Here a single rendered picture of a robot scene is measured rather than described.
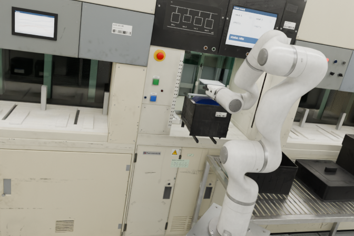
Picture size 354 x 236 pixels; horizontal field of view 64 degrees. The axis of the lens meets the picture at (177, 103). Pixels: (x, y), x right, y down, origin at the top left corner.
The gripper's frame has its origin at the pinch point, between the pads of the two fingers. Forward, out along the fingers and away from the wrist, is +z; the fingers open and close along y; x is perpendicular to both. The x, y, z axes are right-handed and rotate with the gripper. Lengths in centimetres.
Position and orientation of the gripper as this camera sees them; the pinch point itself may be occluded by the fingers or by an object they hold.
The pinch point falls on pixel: (211, 86)
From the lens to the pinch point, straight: 154.9
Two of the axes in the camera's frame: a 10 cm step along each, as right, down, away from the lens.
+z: -2.3, -3.3, 9.2
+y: 9.6, 0.9, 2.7
